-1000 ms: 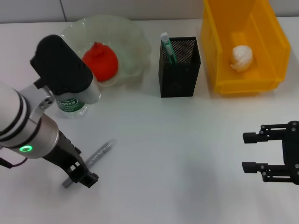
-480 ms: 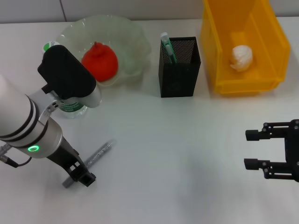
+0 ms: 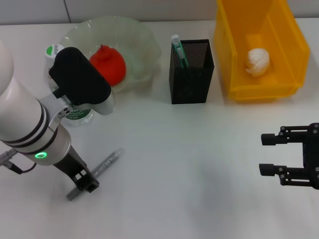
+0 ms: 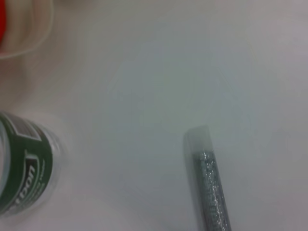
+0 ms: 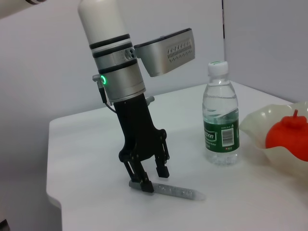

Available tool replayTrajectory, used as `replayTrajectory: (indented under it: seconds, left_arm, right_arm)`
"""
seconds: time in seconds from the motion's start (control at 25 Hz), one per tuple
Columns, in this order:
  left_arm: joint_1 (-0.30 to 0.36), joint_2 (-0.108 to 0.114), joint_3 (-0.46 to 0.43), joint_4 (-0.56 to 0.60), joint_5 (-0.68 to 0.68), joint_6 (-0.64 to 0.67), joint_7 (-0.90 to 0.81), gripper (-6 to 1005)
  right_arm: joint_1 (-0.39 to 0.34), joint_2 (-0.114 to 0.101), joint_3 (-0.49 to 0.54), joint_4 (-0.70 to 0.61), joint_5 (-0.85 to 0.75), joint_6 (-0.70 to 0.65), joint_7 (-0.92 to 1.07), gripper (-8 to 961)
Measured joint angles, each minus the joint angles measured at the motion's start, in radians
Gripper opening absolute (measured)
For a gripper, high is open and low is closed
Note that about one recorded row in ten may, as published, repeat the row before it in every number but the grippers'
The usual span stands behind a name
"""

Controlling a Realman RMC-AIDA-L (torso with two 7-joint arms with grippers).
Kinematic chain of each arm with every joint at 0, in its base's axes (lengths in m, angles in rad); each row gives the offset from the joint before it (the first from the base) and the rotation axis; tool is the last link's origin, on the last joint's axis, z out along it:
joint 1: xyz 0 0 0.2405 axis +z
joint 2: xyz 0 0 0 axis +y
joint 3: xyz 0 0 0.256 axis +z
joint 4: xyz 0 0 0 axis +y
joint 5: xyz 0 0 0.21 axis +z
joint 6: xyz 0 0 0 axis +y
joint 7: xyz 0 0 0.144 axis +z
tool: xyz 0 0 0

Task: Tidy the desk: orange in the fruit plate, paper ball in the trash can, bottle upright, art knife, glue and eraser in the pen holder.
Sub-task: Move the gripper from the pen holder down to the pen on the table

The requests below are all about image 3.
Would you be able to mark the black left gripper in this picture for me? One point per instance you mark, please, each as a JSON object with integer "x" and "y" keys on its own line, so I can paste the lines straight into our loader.
{"x": 72, "y": 164}

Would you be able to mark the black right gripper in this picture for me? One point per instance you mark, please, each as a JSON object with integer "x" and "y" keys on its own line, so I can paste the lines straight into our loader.
{"x": 312, "y": 154}

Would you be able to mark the grey marker pen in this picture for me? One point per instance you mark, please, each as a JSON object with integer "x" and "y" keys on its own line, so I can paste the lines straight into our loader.
{"x": 109, "y": 161}

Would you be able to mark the clear water bottle green label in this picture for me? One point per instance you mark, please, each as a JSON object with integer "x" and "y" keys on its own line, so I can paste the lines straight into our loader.
{"x": 77, "y": 118}

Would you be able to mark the white paper ball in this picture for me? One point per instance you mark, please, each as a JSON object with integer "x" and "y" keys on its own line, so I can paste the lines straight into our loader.
{"x": 258, "y": 62}

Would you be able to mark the orange fruit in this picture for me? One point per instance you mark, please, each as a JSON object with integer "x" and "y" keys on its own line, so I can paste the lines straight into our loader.
{"x": 112, "y": 67}

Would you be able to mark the green utility knife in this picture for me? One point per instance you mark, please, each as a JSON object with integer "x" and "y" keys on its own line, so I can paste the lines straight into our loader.
{"x": 181, "y": 53}

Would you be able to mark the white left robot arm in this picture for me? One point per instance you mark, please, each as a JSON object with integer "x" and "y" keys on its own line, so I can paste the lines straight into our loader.
{"x": 15, "y": 112}

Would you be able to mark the black mesh pen holder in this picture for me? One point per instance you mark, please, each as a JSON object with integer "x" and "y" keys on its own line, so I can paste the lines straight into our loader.
{"x": 192, "y": 84}

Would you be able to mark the green glass fruit plate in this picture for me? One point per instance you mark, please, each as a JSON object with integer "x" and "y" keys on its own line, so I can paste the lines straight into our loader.
{"x": 139, "y": 44}

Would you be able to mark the yellow plastic bin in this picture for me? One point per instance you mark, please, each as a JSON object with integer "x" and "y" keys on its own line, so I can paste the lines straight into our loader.
{"x": 286, "y": 82}

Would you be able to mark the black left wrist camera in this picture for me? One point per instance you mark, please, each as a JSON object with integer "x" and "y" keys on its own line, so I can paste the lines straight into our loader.
{"x": 79, "y": 77}

